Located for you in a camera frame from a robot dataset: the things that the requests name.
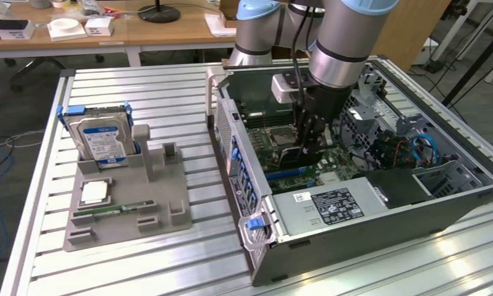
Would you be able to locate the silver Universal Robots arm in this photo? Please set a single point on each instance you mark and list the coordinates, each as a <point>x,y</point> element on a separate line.
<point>338,46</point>

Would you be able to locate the blue expansion slot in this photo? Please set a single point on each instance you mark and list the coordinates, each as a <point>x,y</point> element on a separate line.
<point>279,175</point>

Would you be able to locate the black slanted pole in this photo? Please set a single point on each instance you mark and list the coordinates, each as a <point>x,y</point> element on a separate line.
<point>477,55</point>

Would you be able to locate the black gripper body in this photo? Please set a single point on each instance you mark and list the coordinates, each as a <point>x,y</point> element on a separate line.
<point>327,101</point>

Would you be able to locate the white square stand with bowl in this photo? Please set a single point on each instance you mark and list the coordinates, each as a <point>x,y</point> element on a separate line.
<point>66,29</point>

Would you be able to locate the grey plastic parts rack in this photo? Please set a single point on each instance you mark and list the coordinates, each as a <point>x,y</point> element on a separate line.
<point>123,228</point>

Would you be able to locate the wooden desk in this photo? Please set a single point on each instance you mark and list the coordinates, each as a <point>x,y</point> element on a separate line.
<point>46,44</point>

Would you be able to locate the silver perforated disk bay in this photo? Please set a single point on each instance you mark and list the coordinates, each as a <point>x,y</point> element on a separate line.
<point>366,114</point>

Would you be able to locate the wooden cabinet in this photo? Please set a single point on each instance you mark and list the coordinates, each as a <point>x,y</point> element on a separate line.
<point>415,31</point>

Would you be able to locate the small white labelled box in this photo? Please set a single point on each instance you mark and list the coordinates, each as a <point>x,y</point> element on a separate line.
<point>99,27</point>

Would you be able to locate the white floor box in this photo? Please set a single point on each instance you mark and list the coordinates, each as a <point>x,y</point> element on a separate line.
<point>426,52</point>

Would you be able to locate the black office chair base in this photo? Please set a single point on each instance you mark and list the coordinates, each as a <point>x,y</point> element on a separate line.
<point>33,68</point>

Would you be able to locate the CPU socket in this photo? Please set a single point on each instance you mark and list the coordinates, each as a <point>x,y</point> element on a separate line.
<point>282,135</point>

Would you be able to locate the black round lamp base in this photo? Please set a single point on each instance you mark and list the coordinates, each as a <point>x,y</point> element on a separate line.
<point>159,14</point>

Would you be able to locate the grey cup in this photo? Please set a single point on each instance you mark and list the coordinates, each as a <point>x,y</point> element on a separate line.
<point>39,3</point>

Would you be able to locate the grey power supply unit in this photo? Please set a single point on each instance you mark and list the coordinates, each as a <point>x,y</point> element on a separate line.
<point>297,216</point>

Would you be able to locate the white box with black top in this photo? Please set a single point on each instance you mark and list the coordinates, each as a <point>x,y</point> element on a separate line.
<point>14,29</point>

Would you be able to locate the white paper stack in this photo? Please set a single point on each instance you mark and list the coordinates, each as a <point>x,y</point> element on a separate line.
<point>221,26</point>

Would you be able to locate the dark grey open PC case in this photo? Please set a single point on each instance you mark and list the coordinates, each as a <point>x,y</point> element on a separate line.
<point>354,256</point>

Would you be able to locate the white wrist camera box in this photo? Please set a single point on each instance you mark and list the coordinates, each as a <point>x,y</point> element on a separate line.
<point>283,91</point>

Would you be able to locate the green RAM stick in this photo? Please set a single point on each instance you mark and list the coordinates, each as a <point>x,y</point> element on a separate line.
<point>107,210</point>

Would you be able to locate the hard disk with blue caddy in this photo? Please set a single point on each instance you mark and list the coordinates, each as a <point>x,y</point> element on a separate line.
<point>101,145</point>

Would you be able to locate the silver chipset heatsink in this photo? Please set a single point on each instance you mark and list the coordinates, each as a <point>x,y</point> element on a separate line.
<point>331,178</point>

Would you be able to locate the green motherboard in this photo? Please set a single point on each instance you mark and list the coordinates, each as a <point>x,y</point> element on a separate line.
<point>342,163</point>

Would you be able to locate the silver CPU chip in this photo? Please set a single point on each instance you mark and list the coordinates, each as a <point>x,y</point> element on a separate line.
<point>95,191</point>

